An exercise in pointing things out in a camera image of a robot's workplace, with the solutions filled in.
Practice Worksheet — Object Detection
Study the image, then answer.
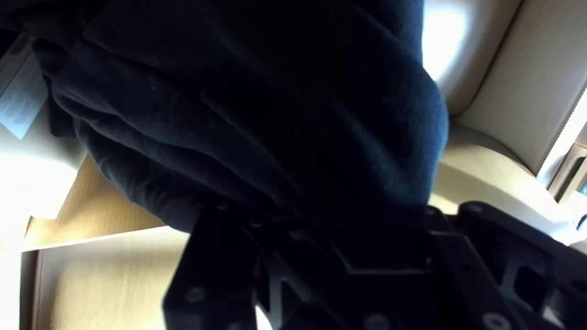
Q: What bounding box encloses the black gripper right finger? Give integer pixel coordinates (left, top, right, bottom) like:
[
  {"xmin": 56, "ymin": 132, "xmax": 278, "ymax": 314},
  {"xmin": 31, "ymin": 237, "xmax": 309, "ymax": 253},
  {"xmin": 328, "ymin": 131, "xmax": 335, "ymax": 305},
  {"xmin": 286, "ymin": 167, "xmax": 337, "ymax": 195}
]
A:
[{"xmin": 427, "ymin": 202, "xmax": 587, "ymax": 330}]

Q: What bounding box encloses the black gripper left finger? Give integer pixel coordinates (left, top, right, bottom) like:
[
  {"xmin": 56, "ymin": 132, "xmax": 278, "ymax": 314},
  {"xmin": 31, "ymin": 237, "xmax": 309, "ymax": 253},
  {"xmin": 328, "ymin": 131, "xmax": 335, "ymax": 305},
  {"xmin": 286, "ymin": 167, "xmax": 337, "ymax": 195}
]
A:
[{"xmin": 161, "ymin": 208, "xmax": 256, "ymax": 330}]

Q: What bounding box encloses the dark blue hoodie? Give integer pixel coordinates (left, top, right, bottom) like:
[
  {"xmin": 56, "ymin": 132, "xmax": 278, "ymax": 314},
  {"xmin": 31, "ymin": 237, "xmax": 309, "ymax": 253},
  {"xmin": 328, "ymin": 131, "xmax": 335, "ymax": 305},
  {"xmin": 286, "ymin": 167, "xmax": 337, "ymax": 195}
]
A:
[{"xmin": 0, "ymin": 0, "xmax": 447, "ymax": 268}]

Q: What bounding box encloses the white cardboard box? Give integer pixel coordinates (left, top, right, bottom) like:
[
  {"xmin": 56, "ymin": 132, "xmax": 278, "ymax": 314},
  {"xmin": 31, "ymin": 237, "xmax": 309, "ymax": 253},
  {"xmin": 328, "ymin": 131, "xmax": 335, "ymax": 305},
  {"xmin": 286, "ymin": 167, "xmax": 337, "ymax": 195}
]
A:
[{"xmin": 0, "ymin": 35, "xmax": 187, "ymax": 330}]

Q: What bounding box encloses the tan couch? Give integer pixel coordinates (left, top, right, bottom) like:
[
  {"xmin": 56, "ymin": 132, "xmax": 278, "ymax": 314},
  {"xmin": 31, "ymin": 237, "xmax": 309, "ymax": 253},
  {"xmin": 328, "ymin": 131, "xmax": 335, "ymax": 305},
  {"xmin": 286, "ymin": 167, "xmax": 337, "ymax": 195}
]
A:
[{"xmin": 421, "ymin": 0, "xmax": 587, "ymax": 244}]

